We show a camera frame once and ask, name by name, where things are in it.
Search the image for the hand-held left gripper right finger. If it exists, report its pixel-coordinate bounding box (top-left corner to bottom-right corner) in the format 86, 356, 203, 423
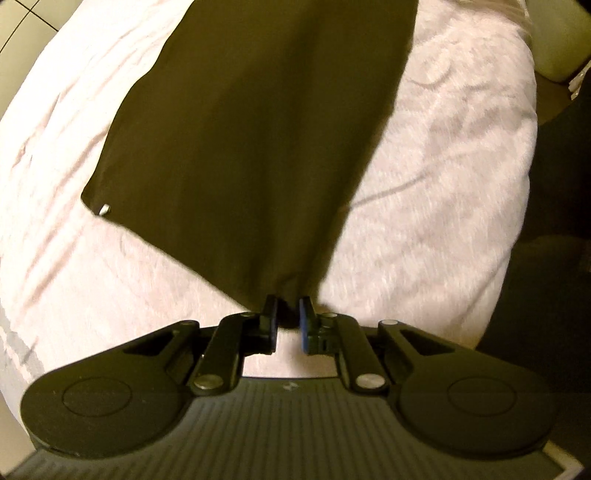
298, 295, 467, 397

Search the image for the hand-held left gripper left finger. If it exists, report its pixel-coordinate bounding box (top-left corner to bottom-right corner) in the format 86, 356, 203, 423
122, 295, 281, 397

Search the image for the dark brown long-sleeve shirt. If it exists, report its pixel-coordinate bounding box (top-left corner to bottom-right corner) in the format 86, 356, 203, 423
81, 0, 421, 330

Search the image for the cream wardrobe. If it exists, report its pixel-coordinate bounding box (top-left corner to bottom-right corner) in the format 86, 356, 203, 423
0, 0, 63, 51

